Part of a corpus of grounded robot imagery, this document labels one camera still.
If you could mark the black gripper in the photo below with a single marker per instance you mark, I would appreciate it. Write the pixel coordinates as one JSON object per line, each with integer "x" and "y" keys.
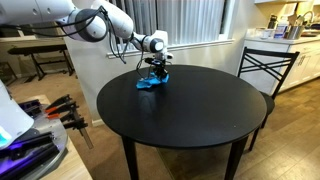
{"x": 160, "y": 64}

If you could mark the blue cloth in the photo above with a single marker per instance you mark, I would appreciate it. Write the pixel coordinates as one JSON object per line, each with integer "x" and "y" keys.
{"x": 148, "y": 83}

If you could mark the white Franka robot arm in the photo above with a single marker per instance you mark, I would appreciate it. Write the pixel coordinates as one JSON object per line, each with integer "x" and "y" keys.
{"x": 100, "y": 20}

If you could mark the white window sill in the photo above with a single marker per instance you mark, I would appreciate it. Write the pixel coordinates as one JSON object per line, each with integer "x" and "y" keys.
{"x": 193, "y": 45}

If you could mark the white vertical window blinds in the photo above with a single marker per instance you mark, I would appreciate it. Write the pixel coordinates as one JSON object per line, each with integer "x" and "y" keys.
{"x": 186, "y": 20}

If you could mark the black table leg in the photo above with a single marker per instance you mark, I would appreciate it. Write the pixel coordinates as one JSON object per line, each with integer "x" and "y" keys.
{"x": 235, "y": 160}
{"x": 130, "y": 160}

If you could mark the black metal chair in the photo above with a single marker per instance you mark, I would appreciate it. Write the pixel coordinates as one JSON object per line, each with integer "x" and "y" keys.
{"x": 266, "y": 53}

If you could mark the dark drink bottle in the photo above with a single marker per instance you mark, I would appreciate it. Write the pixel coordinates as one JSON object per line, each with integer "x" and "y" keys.
{"x": 272, "y": 21}

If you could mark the black keyboard on stand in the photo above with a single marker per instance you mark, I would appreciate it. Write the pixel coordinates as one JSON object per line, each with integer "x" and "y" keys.
{"x": 36, "y": 50}

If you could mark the white blue plastic container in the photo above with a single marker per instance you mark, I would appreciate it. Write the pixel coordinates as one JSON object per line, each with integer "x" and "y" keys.
{"x": 280, "y": 30}

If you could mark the white kitchen counter cabinet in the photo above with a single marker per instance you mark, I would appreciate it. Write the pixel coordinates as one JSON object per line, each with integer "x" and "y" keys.
{"x": 300, "y": 63}

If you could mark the shiny metal container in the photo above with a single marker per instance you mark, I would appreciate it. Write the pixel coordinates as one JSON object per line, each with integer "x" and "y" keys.
{"x": 294, "y": 32}

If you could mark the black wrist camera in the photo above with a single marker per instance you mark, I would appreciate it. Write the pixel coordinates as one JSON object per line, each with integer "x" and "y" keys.
{"x": 150, "y": 61}

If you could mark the grey metal base plate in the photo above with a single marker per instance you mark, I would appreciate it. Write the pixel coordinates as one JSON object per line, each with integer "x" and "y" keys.
{"x": 53, "y": 133}

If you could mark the long black rail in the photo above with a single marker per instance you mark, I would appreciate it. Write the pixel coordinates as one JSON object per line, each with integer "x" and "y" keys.
{"x": 30, "y": 150}

